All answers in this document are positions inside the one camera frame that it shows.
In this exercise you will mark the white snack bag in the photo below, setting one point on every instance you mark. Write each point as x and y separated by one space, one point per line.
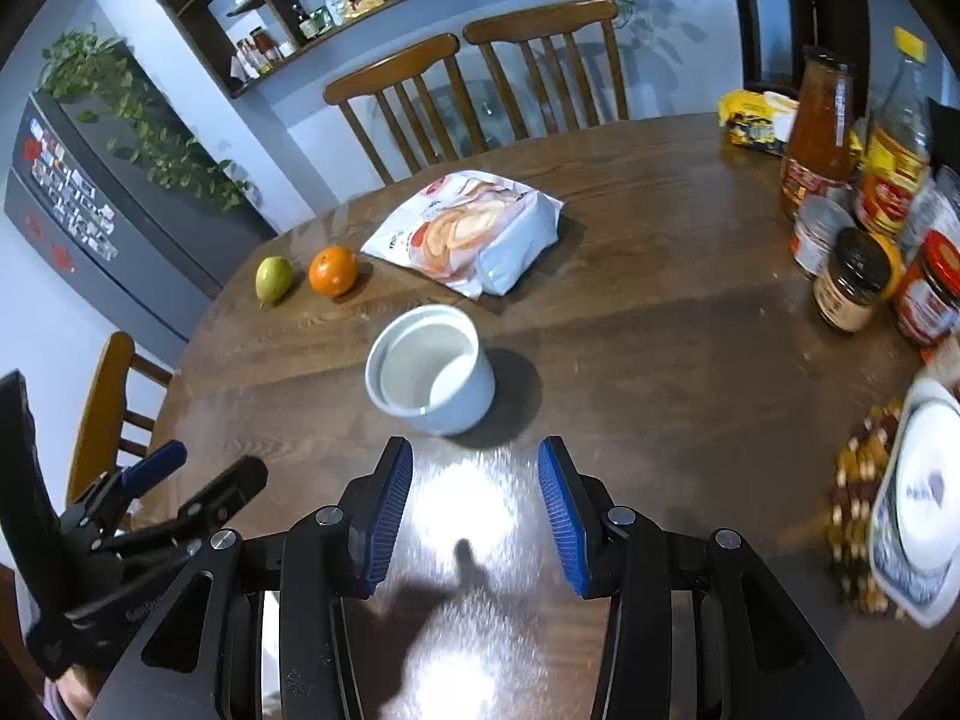
465 229

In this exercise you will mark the trailing green plant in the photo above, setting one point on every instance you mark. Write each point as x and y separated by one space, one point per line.
142 127

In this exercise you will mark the orange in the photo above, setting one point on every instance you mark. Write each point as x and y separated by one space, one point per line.
333 271

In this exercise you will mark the red chili jar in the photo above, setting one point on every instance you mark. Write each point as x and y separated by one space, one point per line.
930 292

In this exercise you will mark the beaded wooden trivet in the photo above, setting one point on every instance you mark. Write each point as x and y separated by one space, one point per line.
855 487

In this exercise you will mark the black bag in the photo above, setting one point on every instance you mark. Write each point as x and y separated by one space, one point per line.
943 135

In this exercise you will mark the grey refrigerator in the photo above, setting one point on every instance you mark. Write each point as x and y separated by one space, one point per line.
150 240

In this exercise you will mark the green pear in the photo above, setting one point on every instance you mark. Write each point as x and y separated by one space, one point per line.
272 281

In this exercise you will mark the small white straight-sided bowl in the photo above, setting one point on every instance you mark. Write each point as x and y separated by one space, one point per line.
457 401

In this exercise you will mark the small white can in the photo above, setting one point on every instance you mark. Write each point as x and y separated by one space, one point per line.
817 236

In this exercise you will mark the group of fridge photo magnets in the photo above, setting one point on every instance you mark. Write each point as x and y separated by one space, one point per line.
71 187

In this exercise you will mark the yellow-capped oil bottle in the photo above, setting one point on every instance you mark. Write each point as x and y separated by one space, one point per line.
892 157

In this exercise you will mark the yellow snack packet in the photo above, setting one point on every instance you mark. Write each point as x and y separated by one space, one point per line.
754 124

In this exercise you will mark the wooden chair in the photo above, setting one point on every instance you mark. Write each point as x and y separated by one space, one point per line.
390 71
540 21
97 405

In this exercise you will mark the red sauce bottle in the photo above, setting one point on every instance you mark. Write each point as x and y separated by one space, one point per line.
821 135

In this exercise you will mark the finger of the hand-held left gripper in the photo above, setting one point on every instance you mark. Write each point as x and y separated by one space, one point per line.
157 465
236 484

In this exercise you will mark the dark door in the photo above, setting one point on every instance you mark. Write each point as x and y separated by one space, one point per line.
825 0

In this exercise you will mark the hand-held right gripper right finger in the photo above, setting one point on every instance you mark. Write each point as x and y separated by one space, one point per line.
562 517

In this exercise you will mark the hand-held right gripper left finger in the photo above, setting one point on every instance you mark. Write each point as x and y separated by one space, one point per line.
386 517

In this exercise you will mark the orange round object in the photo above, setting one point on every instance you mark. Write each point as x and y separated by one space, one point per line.
892 262

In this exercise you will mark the brown jar with dark lid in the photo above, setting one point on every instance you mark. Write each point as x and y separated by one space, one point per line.
847 285

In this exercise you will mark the blue-rimmed patterned dish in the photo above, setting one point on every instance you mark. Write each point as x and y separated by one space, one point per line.
900 577

